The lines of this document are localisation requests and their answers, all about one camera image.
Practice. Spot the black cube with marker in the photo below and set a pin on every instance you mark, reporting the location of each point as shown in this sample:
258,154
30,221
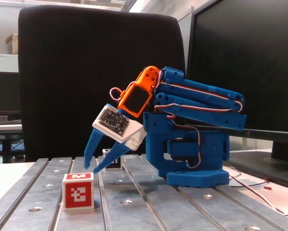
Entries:
116,166

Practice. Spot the black Dell monitor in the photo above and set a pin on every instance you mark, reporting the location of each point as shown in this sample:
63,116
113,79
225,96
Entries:
242,60

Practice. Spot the white camera mount with board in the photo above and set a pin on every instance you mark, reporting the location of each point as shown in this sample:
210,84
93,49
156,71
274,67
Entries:
134,134

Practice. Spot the brown cardboard box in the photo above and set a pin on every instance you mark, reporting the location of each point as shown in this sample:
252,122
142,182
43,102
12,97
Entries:
12,43

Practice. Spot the slotted aluminium base plate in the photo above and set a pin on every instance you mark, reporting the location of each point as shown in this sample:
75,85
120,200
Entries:
139,211

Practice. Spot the white background desk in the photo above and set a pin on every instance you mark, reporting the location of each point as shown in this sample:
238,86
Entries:
4,127

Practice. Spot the red cube with marker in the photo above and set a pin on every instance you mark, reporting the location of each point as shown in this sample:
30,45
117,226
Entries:
77,195

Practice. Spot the grey tape roll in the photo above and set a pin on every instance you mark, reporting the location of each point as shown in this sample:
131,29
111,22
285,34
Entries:
1,118

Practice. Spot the blue and orange robot arm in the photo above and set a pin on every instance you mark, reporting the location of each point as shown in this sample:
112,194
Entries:
211,149

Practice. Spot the black cabinet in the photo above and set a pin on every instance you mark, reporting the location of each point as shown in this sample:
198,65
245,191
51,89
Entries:
5,92

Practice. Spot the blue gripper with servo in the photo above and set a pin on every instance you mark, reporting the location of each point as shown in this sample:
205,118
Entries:
98,138

